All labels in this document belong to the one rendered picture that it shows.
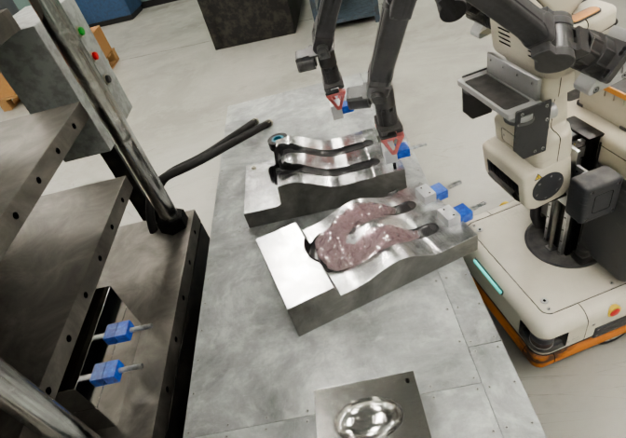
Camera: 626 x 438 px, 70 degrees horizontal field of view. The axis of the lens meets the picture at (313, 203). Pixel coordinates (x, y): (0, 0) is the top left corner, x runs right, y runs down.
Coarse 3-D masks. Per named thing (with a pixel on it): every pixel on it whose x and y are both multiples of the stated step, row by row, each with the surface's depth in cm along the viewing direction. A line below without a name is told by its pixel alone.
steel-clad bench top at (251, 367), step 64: (320, 128) 177; (256, 256) 131; (256, 320) 114; (384, 320) 105; (448, 320) 102; (192, 384) 104; (256, 384) 100; (320, 384) 97; (448, 384) 91; (512, 384) 88
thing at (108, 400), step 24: (96, 312) 106; (120, 312) 114; (96, 336) 102; (72, 360) 97; (96, 360) 100; (120, 360) 109; (72, 384) 92; (96, 384) 98; (120, 384) 107; (72, 408) 96; (96, 408) 96; (120, 408) 105
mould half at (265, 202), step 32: (288, 160) 140; (320, 160) 143; (352, 160) 141; (384, 160) 136; (256, 192) 144; (288, 192) 133; (320, 192) 134; (352, 192) 135; (384, 192) 136; (256, 224) 140
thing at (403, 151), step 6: (390, 144) 134; (402, 144) 135; (420, 144) 135; (426, 144) 134; (384, 150) 133; (402, 150) 133; (408, 150) 133; (384, 156) 136; (390, 156) 134; (396, 156) 134; (402, 156) 134; (408, 156) 134; (390, 162) 135
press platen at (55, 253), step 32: (64, 192) 135; (96, 192) 131; (128, 192) 134; (32, 224) 126; (64, 224) 122; (96, 224) 119; (32, 256) 114; (64, 256) 111; (96, 256) 110; (0, 288) 108; (32, 288) 105; (64, 288) 102; (0, 320) 99; (32, 320) 97; (64, 320) 95; (0, 352) 92; (32, 352) 90; (64, 352) 92; (0, 416) 80
